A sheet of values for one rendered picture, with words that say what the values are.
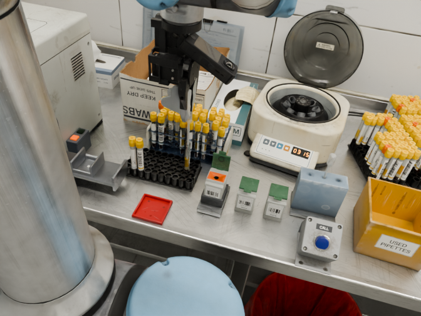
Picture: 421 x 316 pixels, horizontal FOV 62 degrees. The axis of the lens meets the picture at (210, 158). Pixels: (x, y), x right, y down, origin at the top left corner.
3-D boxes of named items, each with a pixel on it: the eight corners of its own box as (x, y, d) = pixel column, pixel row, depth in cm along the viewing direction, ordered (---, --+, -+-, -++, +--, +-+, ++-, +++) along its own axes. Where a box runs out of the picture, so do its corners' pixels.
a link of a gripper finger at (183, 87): (183, 100, 72) (185, 61, 67) (191, 102, 72) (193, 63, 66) (175, 112, 69) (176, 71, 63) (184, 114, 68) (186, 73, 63)
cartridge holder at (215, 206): (196, 211, 78) (197, 200, 76) (208, 184, 85) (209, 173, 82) (220, 218, 77) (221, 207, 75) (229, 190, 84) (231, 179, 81)
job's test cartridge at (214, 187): (202, 201, 79) (204, 180, 74) (208, 187, 82) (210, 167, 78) (220, 205, 78) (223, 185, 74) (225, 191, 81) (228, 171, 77)
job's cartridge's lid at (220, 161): (213, 150, 75) (213, 148, 76) (210, 168, 78) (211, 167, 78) (231, 154, 75) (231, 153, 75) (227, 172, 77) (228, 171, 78)
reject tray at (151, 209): (131, 217, 75) (131, 215, 75) (144, 195, 80) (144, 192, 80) (161, 225, 74) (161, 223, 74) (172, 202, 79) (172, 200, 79)
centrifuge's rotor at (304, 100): (262, 128, 95) (267, 105, 90) (277, 101, 106) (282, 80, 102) (319, 145, 91) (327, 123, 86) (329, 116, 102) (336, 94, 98)
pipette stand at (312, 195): (289, 215, 79) (299, 183, 73) (291, 193, 85) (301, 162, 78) (334, 225, 78) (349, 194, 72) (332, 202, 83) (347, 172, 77)
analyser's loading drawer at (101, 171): (32, 170, 81) (27, 152, 78) (50, 152, 86) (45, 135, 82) (115, 191, 78) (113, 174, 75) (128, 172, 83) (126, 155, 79)
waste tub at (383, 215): (351, 252, 73) (369, 221, 67) (352, 207, 83) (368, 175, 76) (420, 273, 71) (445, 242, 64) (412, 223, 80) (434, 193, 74)
